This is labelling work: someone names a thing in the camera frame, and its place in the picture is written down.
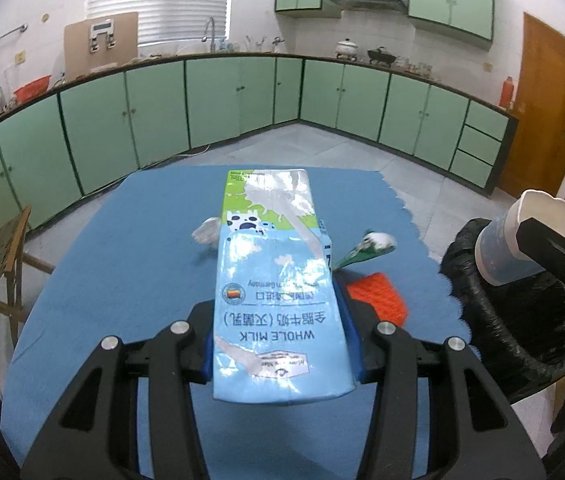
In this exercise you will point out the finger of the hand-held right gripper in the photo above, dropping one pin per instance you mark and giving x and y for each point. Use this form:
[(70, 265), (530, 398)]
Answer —
[(552, 255)]

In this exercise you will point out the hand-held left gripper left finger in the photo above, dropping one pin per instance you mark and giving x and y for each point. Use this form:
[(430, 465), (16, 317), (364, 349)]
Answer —
[(207, 360)]

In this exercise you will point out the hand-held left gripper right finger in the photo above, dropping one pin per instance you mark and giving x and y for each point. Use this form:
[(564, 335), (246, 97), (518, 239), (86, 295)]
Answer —
[(355, 340)]

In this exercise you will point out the orange spiked brush pad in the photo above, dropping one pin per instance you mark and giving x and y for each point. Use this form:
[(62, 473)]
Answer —
[(377, 295)]

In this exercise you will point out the crushed paper cup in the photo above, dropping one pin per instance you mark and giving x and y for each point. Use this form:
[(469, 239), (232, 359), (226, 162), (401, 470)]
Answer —
[(497, 250)]

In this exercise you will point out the green snack wrapper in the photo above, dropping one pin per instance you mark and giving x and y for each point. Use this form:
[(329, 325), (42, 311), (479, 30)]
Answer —
[(362, 252)]

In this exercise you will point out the black bagged trash bin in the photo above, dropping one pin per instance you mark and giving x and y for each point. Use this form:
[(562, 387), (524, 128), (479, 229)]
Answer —
[(512, 340)]

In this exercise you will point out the blue milk carton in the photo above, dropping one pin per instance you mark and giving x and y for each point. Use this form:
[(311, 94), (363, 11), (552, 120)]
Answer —
[(272, 280)]

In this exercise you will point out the white paper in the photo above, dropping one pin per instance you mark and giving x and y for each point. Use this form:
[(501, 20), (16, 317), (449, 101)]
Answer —
[(207, 232)]

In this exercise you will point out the wooden door with knob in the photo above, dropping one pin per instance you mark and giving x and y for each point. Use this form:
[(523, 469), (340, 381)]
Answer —
[(542, 110)]

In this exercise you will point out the blue tablecloth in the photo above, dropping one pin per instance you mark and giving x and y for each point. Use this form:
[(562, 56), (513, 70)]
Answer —
[(112, 240)]

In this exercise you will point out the red thermos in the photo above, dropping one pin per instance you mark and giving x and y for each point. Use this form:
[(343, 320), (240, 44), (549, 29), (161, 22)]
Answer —
[(507, 92)]

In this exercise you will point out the row of glass jars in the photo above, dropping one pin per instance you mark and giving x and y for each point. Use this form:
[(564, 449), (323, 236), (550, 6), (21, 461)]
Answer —
[(415, 66)]

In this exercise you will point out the black wok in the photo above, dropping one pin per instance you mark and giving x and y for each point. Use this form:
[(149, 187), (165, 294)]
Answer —
[(380, 55)]

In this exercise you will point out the green base cabinets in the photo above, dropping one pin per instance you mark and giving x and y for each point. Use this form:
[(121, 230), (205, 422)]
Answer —
[(102, 115)]

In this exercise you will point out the white pot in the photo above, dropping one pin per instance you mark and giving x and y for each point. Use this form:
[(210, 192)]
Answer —
[(346, 48)]

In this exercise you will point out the utensil holder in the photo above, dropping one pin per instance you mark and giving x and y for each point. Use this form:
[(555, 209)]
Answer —
[(256, 44)]

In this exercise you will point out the range hood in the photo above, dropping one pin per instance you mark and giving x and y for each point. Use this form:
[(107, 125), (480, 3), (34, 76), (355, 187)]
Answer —
[(367, 0)]

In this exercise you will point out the red basin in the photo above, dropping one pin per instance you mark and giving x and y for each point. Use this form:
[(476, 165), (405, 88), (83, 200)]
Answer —
[(32, 89)]

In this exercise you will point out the metal faucet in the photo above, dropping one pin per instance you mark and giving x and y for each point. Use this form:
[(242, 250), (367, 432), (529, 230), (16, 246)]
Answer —
[(209, 27)]

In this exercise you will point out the white window blind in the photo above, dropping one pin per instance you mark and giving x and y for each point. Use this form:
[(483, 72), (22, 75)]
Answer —
[(162, 0)]

